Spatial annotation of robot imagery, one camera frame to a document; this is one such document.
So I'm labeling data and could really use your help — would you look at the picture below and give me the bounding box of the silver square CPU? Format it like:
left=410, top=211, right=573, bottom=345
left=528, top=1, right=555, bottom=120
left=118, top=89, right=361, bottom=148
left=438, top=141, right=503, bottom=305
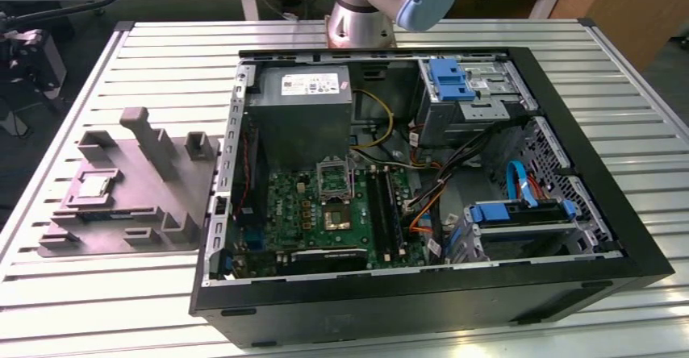
left=77, top=175, right=115, bottom=198

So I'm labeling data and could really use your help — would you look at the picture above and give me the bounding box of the CPU socket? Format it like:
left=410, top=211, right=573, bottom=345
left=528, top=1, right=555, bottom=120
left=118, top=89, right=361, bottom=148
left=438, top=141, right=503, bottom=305
left=321, top=206, right=356, bottom=232

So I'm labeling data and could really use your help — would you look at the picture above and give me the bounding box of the grey plastic parts rack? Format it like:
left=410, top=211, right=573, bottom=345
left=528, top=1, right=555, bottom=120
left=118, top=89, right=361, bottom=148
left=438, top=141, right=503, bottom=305
left=37, top=106, right=222, bottom=258

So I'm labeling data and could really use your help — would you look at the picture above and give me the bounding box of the green RAM stick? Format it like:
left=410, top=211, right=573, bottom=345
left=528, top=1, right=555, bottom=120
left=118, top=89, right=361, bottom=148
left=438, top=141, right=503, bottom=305
left=75, top=209, right=135, bottom=219

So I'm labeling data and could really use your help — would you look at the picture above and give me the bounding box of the grey power supply unit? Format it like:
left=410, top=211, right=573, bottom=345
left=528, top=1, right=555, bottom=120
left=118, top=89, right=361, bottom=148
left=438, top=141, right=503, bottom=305
left=245, top=62, right=357, bottom=173

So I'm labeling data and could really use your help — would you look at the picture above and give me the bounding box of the green motherboard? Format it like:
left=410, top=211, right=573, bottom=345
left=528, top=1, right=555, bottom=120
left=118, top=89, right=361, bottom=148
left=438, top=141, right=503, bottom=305
left=231, top=160, right=432, bottom=281

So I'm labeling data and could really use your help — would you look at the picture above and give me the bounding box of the black graphics card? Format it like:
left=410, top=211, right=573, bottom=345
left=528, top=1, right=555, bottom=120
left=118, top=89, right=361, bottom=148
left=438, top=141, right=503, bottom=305
left=276, top=245, right=372, bottom=277

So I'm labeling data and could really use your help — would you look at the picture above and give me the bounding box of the black RAM slot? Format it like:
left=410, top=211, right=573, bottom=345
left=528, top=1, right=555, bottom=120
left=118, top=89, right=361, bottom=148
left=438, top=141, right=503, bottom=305
left=380, top=166, right=409, bottom=256
left=365, top=167, right=394, bottom=262

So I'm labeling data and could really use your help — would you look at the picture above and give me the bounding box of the empty blue disk carrier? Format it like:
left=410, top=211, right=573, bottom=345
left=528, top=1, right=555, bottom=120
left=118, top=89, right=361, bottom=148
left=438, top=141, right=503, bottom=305
left=428, top=57, right=480, bottom=103

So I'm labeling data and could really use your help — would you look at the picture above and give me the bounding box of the metal drive cage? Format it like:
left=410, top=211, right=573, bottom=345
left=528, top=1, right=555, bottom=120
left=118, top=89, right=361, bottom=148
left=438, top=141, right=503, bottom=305
left=417, top=57, right=540, bottom=148

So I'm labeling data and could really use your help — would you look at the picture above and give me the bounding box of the metal disk bay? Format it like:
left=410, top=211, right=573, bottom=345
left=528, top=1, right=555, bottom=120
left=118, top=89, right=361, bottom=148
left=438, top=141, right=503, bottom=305
left=446, top=200, right=599, bottom=264

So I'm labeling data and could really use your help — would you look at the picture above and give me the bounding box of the hard disk in blue carrier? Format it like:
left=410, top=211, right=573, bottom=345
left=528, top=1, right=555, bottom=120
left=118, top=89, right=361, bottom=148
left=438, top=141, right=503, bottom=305
left=468, top=198, right=581, bottom=228

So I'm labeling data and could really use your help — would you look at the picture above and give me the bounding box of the black open PC case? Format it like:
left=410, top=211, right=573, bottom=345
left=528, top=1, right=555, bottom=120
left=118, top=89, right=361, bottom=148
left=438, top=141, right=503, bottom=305
left=187, top=45, right=677, bottom=349

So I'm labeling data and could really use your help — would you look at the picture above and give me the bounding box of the wooden cabinet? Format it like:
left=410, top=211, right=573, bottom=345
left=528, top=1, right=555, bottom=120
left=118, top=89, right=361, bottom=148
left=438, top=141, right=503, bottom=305
left=552, top=0, right=689, bottom=73

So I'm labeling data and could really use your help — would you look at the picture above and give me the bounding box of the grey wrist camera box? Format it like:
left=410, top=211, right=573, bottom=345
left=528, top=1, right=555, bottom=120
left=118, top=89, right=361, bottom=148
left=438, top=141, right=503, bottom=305
left=0, top=28, right=67, bottom=90

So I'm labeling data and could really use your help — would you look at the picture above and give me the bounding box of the metal socket cover frame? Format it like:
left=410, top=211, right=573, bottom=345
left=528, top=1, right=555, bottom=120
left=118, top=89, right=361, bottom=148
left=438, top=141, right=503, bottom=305
left=314, top=156, right=354, bottom=205

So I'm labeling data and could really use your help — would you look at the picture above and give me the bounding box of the yellow wire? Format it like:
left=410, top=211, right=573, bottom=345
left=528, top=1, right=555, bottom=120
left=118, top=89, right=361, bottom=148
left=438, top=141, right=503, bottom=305
left=353, top=89, right=396, bottom=149

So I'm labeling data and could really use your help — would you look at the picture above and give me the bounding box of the orange wire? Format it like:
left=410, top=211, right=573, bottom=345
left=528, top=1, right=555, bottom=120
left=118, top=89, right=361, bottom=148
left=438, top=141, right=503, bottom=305
left=409, top=184, right=448, bottom=237

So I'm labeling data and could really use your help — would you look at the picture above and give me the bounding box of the black cable bundle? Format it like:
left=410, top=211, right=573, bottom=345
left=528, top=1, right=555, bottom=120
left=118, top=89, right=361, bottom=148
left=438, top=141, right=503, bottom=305
left=404, top=118, right=532, bottom=214

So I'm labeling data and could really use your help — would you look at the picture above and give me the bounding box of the blue flat data wire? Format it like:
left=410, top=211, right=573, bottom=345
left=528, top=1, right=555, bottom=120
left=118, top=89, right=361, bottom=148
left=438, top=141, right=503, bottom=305
left=505, top=160, right=540, bottom=210

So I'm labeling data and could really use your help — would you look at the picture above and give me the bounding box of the red data wire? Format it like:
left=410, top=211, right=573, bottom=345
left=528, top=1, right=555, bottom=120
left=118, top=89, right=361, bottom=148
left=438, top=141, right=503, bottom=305
left=525, top=172, right=547, bottom=202

